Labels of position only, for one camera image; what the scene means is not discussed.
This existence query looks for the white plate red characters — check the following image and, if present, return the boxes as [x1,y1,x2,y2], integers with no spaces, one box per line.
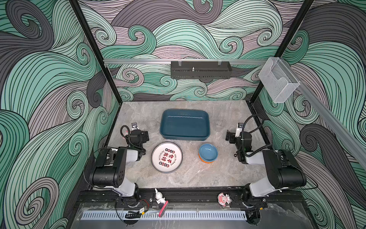
[151,142,183,173]

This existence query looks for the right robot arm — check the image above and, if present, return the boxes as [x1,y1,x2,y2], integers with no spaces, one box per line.
[226,123,307,198]

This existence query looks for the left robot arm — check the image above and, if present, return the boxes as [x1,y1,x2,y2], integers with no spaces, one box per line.
[87,122,149,200]

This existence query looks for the teal plastic bin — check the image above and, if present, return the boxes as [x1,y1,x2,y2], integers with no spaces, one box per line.
[160,109,211,141]

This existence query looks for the blue bowl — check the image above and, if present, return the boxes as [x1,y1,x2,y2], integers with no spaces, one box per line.
[199,143,218,160]

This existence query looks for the orange bowl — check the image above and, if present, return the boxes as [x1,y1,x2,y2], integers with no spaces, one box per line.
[199,156,217,164]

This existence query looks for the white rabbit figurine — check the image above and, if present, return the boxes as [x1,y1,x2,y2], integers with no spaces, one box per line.
[154,189,166,205]

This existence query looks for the pink pig figurine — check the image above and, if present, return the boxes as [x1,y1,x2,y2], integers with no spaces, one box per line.
[218,193,231,208]

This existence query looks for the clear acrylic wall box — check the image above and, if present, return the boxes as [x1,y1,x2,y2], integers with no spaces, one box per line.
[258,57,300,104]

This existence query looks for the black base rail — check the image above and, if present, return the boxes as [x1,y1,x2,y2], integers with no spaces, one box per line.
[76,187,304,210]

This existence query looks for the aluminium wall rail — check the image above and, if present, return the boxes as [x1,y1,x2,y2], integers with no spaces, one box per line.
[103,58,267,65]

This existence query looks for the black perforated wall tray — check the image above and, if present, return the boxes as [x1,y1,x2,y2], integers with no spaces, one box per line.
[170,62,233,82]

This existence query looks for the white slotted cable duct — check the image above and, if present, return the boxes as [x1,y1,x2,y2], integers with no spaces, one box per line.
[81,210,247,221]

